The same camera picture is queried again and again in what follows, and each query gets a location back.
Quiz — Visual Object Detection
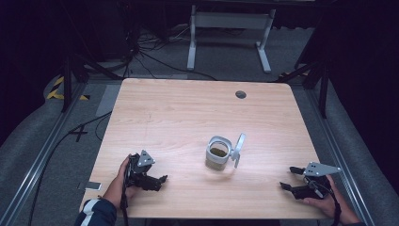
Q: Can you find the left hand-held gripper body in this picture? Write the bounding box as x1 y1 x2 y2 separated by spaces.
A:
126 149 162 192

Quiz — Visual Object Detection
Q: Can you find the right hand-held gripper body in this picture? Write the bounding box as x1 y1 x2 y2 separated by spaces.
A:
291 161 343 201

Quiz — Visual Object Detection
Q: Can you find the clear jar with hinged lid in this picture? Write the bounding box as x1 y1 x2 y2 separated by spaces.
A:
204 132 247 171

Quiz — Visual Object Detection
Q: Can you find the person's left hand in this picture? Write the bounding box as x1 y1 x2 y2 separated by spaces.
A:
103 153 140 210

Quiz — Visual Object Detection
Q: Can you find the person's right hand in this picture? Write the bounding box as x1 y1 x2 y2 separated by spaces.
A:
301 174 350 219

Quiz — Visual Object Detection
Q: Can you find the grey floor plate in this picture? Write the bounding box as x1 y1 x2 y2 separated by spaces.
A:
95 83 122 118

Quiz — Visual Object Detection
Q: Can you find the black metal stand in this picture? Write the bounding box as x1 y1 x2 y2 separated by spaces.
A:
60 53 123 113
276 56 330 120

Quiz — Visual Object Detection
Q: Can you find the right hand-held gripper cable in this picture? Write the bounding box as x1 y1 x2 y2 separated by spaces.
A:
309 180 343 226

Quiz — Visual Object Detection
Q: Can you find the hand-held gripper cable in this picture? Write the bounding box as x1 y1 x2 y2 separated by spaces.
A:
309 180 343 226
120 163 132 226

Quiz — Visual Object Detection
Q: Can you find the aluminium floor rail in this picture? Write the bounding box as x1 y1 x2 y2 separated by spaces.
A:
0 82 88 226
305 89 377 226

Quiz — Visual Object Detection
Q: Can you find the left hand-held gripper cable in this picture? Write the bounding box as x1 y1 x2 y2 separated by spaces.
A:
120 163 132 226

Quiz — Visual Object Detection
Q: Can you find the black floor cable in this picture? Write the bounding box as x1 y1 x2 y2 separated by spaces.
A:
27 110 113 226

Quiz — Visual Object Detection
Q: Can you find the bundle of black cables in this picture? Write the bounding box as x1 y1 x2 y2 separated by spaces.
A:
120 18 217 81

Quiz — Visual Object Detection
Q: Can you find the white metal desk frame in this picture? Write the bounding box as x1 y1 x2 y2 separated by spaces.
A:
186 4 278 74

